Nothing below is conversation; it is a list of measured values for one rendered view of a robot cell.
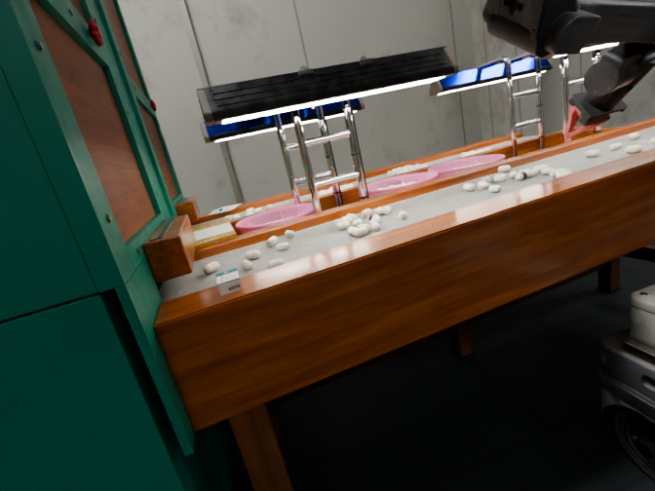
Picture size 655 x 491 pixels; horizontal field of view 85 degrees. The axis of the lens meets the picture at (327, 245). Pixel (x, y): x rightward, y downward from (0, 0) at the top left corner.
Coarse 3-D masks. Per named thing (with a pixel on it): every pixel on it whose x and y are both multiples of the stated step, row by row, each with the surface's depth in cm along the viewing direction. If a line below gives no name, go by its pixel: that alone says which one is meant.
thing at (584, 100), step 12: (576, 96) 73; (588, 96) 72; (600, 96) 70; (612, 96) 69; (624, 96) 69; (588, 108) 71; (600, 108) 71; (612, 108) 72; (624, 108) 73; (588, 120) 71
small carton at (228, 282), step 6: (228, 270) 60; (234, 270) 59; (216, 276) 58; (222, 276) 57; (228, 276) 57; (234, 276) 56; (216, 282) 55; (222, 282) 55; (228, 282) 54; (234, 282) 55; (240, 282) 55; (222, 288) 54; (228, 288) 55; (234, 288) 55; (240, 288) 55; (222, 294) 55
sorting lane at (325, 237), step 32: (544, 160) 117; (576, 160) 106; (608, 160) 96; (448, 192) 102; (480, 192) 94; (352, 224) 91; (384, 224) 84; (224, 256) 88; (288, 256) 76; (192, 288) 69
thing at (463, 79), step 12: (528, 60) 163; (468, 72) 155; (480, 72) 156; (492, 72) 157; (504, 72) 158; (516, 72) 159; (528, 72) 161; (432, 84) 153; (444, 84) 150; (456, 84) 151; (468, 84) 153; (480, 84) 155
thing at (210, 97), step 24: (336, 72) 81; (360, 72) 82; (384, 72) 84; (408, 72) 85; (432, 72) 86; (456, 72) 89; (216, 96) 74; (240, 96) 75; (264, 96) 76; (288, 96) 77; (312, 96) 78; (336, 96) 80; (216, 120) 74
